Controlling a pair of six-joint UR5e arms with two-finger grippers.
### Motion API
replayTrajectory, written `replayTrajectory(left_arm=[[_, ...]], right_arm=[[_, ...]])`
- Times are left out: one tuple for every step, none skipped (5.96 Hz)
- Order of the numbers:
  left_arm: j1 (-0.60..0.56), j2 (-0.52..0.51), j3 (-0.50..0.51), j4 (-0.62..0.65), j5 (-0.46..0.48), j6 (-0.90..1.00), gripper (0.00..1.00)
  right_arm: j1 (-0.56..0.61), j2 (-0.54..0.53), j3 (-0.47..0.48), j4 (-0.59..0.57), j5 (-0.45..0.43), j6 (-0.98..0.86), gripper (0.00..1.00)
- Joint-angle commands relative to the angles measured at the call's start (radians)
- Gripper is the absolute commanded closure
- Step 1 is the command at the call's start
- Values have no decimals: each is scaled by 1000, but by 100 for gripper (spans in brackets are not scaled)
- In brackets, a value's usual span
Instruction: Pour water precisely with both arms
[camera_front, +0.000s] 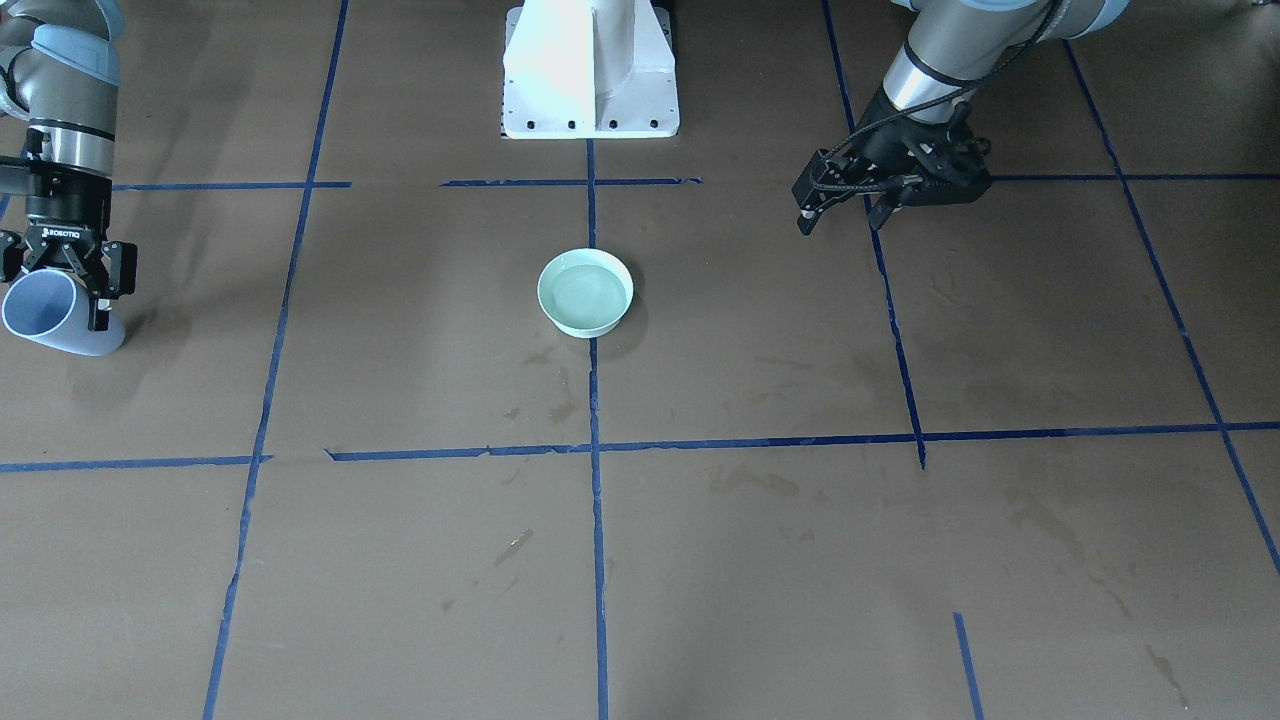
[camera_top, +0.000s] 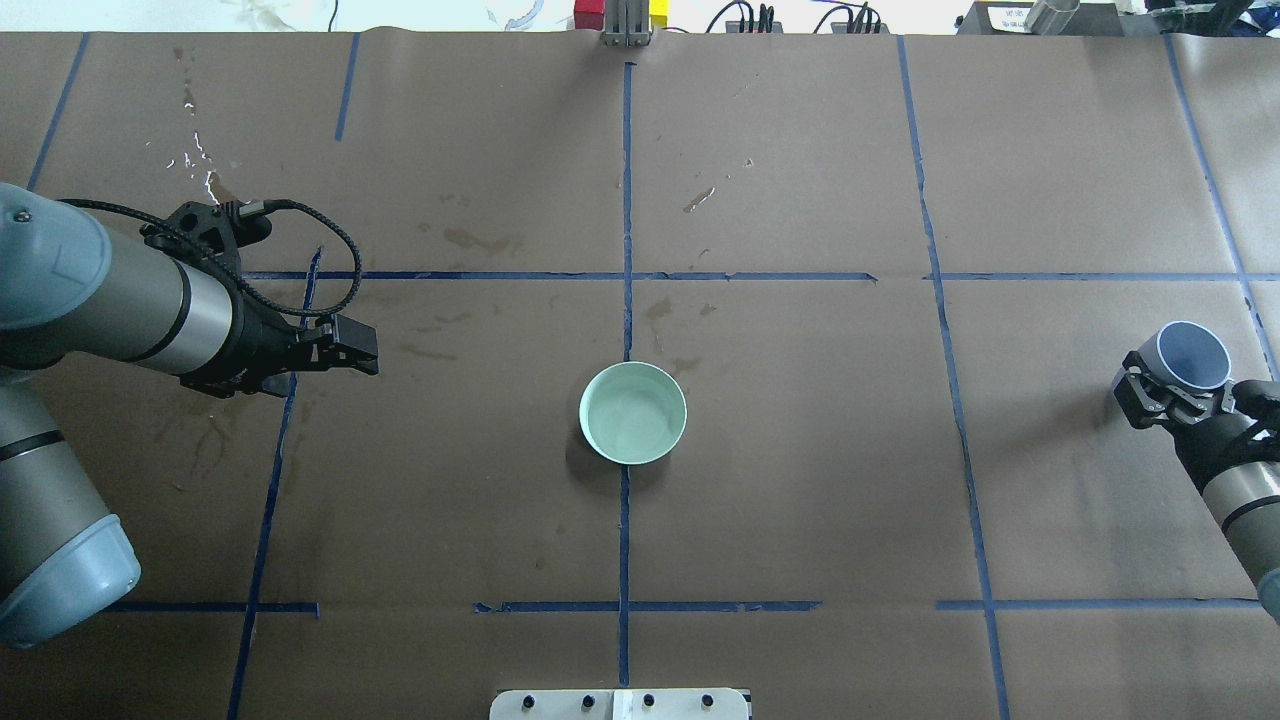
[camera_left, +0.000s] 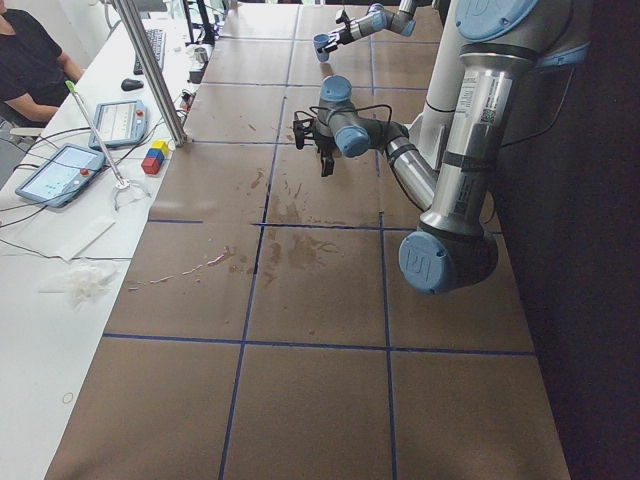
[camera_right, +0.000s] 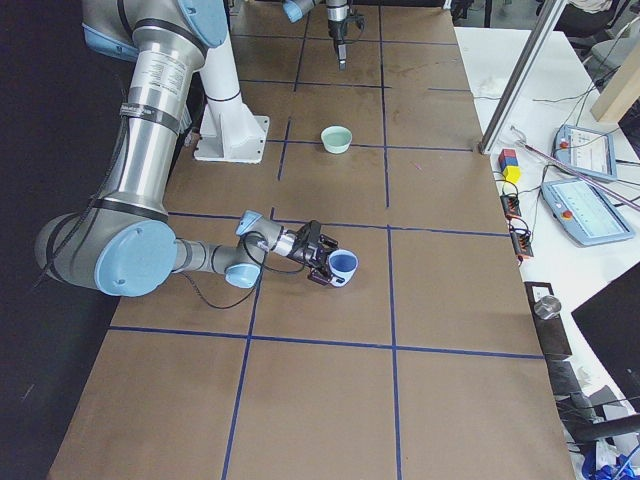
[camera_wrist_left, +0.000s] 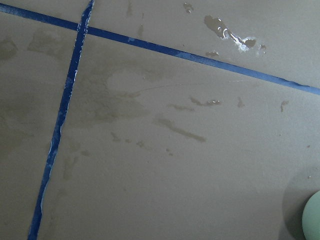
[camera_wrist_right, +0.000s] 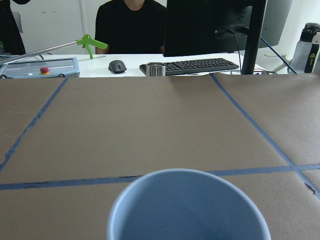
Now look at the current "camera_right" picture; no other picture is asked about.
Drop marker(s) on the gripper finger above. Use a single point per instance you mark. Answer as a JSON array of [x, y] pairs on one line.
[[341, 54], [324, 278]]

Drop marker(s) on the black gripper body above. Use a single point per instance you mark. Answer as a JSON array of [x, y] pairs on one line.
[[301, 252], [334, 19]]

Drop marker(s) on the blue plastic cup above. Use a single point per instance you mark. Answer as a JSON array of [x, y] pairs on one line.
[[342, 265]]

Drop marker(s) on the light green bowl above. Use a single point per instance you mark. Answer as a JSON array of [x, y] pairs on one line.
[[336, 139]]

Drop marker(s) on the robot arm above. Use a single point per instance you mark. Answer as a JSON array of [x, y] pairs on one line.
[[122, 244], [338, 13]]

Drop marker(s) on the red block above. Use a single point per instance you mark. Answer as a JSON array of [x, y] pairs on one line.
[[508, 155]]

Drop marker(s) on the blue block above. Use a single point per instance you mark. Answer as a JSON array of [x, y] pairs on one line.
[[508, 163]]

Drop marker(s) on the yellow block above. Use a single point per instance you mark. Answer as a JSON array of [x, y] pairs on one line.
[[511, 173]]

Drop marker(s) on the metal cylinder weight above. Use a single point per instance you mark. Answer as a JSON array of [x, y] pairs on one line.
[[547, 307]]

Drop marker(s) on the near teach pendant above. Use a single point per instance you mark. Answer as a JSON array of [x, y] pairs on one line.
[[587, 216]]

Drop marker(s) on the teach pendant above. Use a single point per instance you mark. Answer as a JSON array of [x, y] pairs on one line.
[[587, 216], [587, 151]]

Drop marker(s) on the far teach pendant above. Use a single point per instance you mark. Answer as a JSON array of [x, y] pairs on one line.
[[587, 151]]

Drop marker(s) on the black monitor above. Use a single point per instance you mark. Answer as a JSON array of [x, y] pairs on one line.
[[609, 322]]

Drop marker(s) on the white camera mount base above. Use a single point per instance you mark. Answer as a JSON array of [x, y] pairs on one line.
[[229, 131]]

